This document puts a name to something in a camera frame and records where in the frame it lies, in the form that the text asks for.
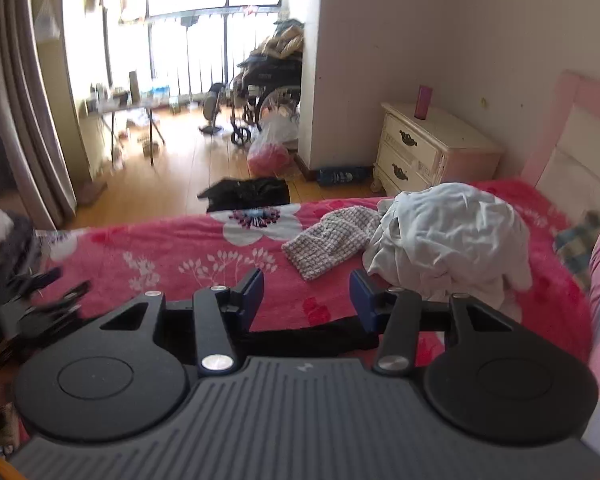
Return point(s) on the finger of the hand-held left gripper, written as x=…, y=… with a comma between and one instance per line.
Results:
x=37, y=281
x=55, y=305

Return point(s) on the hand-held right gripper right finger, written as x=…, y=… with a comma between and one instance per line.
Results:
x=362, y=301

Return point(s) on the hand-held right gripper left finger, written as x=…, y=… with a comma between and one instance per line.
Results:
x=255, y=290

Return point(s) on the black garment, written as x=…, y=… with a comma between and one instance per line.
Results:
x=305, y=340

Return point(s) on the white clothes pile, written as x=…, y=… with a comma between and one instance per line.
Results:
x=445, y=235

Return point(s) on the grey checkered cloth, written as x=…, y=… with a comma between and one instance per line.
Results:
x=330, y=245

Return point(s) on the black cloth on floor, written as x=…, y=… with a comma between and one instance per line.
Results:
x=250, y=192

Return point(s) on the pink floral blanket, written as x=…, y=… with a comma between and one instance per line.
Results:
x=155, y=240

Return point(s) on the dark blue packet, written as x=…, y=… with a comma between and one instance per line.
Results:
x=342, y=175

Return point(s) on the plastic bag with red contents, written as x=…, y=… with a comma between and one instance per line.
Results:
x=272, y=150

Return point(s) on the cream nightstand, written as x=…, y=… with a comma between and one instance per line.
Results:
x=430, y=150

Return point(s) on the beige cabinet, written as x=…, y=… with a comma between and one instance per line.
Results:
x=75, y=110

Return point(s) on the small floor fan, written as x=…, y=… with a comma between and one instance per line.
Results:
x=211, y=107

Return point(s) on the folding table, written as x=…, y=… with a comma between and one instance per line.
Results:
x=125, y=107

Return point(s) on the grey curtain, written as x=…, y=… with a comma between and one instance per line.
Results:
x=20, y=85

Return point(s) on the wheelchair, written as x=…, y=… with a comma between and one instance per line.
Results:
x=260, y=90

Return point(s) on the pink cup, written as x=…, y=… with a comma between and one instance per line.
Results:
x=423, y=102

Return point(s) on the plaid cloth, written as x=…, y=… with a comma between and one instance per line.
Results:
x=580, y=245

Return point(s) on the balcony railing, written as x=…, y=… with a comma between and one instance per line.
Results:
x=205, y=50

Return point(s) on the brown padded jacket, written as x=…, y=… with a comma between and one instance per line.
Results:
x=282, y=40

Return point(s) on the pink headboard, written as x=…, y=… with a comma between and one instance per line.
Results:
x=570, y=125

